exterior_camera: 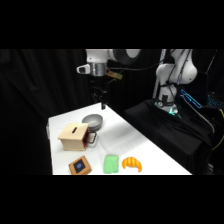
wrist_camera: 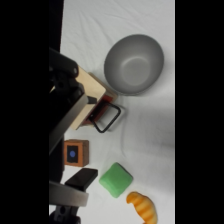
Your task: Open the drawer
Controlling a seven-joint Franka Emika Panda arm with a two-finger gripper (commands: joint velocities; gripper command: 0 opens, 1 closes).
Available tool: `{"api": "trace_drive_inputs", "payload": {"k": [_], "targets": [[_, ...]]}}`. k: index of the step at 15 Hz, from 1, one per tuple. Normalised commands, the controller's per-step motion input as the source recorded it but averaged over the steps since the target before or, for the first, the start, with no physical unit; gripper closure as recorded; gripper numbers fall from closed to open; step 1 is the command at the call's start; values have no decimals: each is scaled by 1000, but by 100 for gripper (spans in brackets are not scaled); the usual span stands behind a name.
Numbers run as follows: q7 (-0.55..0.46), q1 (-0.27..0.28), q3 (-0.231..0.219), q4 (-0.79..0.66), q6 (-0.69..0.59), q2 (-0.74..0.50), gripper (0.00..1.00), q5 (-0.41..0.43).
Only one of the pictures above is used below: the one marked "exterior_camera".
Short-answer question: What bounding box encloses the orange toy croissant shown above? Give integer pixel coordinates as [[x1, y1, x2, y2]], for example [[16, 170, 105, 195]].
[[121, 156, 144, 173]]

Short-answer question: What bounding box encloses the black cloth-covered robot stand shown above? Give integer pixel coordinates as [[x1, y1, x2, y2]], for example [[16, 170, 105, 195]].
[[123, 99, 215, 176]]

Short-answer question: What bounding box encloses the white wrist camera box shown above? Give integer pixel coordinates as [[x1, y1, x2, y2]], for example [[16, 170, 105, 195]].
[[76, 64, 92, 75]]

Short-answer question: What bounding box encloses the blue-lit device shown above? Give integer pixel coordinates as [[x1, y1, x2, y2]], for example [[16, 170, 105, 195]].
[[179, 88, 204, 110]]

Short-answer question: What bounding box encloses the light wooden box with slot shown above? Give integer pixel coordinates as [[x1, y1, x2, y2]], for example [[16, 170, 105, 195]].
[[57, 122, 91, 152]]

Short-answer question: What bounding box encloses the blue-lit keyboard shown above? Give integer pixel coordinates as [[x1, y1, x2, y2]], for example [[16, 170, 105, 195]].
[[206, 94, 224, 108]]

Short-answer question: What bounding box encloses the yellow tag on wrist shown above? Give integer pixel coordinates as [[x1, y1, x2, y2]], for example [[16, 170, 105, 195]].
[[106, 69, 124, 81]]

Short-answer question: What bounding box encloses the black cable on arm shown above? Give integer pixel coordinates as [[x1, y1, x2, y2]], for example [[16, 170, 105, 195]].
[[107, 49, 188, 88]]

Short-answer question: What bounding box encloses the red drawer with metal handle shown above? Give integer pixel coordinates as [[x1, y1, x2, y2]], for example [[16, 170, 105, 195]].
[[84, 130, 99, 148]]

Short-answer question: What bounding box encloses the green folded cloth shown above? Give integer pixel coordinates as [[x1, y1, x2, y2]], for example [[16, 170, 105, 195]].
[[102, 153, 121, 175]]

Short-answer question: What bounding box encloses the wooden block with black top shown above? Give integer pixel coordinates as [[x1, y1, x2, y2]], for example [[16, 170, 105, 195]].
[[68, 155, 93, 176]]

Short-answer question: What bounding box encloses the black curtain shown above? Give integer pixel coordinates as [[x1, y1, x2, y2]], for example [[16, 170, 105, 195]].
[[0, 49, 224, 176]]

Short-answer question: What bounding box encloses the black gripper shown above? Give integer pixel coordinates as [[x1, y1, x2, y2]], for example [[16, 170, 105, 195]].
[[89, 75, 110, 111]]

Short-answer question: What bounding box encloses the yellow cable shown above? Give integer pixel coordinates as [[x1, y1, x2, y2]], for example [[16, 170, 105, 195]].
[[211, 108, 224, 152]]

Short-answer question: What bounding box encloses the grey metal bowl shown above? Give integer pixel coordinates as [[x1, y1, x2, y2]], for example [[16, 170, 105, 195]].
[[81, 113, 105, 132]]

